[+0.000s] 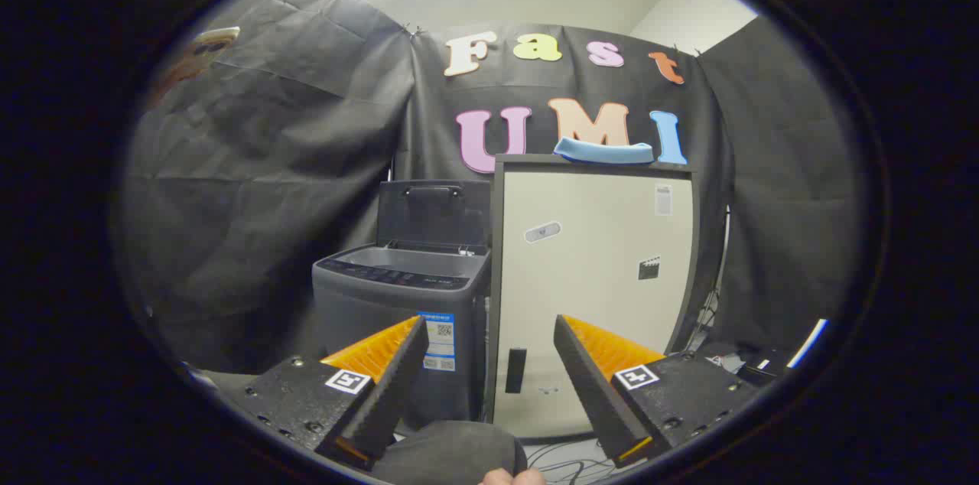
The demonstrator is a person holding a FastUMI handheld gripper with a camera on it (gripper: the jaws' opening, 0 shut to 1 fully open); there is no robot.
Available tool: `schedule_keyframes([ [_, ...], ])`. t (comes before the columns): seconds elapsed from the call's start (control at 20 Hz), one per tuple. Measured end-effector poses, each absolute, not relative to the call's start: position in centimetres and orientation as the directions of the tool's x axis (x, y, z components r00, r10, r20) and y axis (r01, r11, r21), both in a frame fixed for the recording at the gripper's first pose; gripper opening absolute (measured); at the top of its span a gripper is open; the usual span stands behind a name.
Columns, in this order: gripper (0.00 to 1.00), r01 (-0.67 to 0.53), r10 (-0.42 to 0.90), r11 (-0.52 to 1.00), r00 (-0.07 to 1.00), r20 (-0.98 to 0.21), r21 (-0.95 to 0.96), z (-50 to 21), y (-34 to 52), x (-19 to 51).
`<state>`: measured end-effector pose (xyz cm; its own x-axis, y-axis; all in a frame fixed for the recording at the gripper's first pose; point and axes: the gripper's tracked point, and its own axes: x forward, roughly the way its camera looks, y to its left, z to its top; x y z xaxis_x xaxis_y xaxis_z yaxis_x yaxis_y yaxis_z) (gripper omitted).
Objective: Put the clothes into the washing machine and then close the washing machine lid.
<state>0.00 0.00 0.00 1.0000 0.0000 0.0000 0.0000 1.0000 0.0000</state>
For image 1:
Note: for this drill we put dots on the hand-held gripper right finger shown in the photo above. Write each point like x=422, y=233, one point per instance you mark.
x=593, y=385

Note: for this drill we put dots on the black backdrop cloth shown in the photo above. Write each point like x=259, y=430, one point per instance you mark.
x=268, y=164

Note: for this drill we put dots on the person's leg in dark trousers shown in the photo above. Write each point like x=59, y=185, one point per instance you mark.
x=451, y=450

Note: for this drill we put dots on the beige cabinet with grey frame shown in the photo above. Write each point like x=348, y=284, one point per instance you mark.
x=596, y=278

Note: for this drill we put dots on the light blue shirt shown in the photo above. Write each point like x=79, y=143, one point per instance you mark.
x=604, y=154

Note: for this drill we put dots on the grey washing machine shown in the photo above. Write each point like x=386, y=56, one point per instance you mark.
x=367, y=317

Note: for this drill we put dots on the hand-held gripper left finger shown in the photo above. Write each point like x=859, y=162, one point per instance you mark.
x=390, y=385

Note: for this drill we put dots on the black box on floor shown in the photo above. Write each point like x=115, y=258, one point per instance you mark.
x=765, y=369

